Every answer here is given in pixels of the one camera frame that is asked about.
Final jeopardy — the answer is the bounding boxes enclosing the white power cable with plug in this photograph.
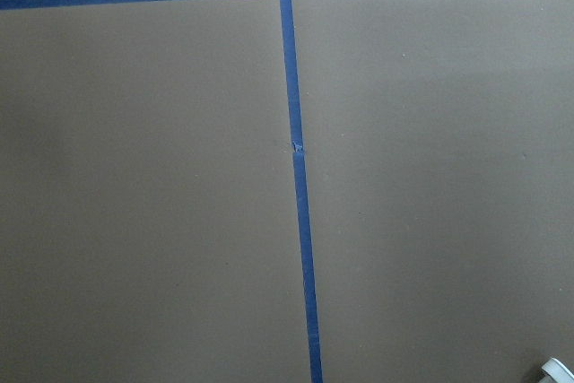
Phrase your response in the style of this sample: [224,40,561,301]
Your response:
[540,357,574,383]

